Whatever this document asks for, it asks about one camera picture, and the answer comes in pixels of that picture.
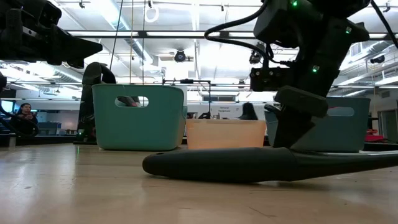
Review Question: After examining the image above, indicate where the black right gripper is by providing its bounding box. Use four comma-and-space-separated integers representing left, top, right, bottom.
264, 17, 371, 149

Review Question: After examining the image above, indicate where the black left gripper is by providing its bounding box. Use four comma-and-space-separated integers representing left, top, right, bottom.
0, 0, 103, 69

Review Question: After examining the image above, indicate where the black ladle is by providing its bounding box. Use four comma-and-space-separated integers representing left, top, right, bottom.
142, 146, 398, 184

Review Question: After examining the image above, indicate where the person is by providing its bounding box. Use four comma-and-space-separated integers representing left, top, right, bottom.
238, 101, 259, 121
14, 102, 40, 135

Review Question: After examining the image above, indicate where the white labelled cabinet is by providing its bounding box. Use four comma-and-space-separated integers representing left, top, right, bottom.
186, 102, 274, 121

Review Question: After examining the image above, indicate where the blue-grey plastic bin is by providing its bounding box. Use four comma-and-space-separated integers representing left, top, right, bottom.
264, 96, 371, 153

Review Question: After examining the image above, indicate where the orange translucent plastic bin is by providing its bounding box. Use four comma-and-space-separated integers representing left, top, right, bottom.
185, 119, 267, 151

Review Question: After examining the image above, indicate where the computer monitor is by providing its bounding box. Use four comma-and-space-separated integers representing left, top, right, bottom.
0, 99, 15, 113

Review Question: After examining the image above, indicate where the red storage box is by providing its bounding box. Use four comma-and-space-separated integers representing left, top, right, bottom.
365, 134, 386, 143

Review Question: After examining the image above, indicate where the thin black metal stand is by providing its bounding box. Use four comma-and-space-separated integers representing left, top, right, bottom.
161, 78, 213, 116

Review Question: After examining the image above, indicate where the grey metal cabinet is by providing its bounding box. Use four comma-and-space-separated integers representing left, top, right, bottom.
379, 108, 398, 144

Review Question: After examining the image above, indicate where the teal plastic bin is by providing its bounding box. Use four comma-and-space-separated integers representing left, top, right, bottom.
91, 83, 188, 152

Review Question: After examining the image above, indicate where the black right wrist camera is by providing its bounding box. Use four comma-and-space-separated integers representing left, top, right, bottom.
249, 66, 295, 93

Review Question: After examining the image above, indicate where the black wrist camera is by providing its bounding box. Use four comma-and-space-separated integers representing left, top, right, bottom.
249, 66, 295, 93
39, 0, 63, 29

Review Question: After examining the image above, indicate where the silver ventilation duct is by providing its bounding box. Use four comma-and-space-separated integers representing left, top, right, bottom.
0, 60, 82, 83
338, 39, 398, 75

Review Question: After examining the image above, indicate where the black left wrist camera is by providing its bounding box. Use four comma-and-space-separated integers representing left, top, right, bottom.
39, 0, 63, 29

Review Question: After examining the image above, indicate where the black hanging camera with cable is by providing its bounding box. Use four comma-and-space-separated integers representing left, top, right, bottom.
248, 42, 267, 65

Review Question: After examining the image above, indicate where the white hanging ring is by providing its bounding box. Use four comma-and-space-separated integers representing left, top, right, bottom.
144, 5, 160, 24

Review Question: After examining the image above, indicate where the black right arm cable loop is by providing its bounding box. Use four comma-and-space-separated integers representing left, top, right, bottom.
204, 0, 296, 68

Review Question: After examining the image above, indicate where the black overhead camera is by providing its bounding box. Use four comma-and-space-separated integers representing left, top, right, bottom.
174, 49, 187, 63

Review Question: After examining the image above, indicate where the black overhead frame beam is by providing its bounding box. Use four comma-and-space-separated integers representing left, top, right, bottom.
67, 30, 388, 40

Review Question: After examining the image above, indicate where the long black arm cable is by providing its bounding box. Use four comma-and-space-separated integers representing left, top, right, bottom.
369, 0, 398, 49

